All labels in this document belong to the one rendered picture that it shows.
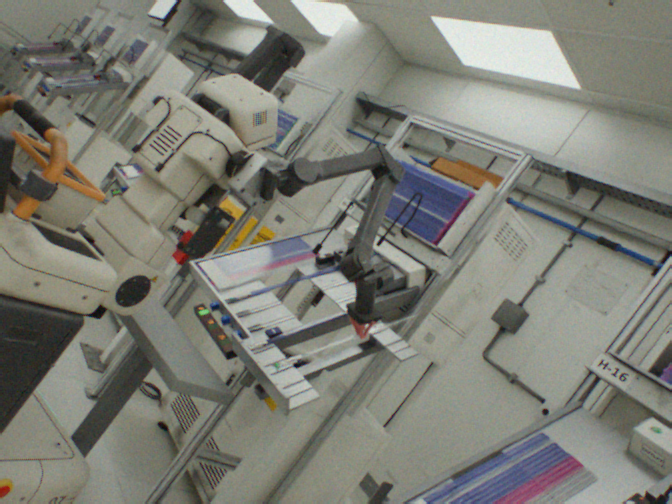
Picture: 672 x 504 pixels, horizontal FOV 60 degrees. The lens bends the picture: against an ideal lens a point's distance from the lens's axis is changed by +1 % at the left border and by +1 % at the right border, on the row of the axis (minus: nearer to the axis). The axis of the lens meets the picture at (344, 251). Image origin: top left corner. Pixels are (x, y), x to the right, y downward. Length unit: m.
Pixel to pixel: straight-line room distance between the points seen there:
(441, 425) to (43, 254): 2.94
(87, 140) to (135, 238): 4.88
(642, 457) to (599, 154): 2.70
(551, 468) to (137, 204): 1.29
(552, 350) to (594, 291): 0.42
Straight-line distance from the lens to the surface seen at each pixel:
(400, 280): 2.29
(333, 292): 2.29
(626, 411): 2.02
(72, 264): 1.33
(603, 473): 1.74
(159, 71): 6.52
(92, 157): 6.55
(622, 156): 4.13
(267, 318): 2.16
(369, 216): 1.73
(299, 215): 3.63
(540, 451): 1.72
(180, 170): 1.59
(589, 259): 3.80
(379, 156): 1.86
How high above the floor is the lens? 1.16
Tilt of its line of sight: level
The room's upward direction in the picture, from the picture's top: 37 degrees clockwise
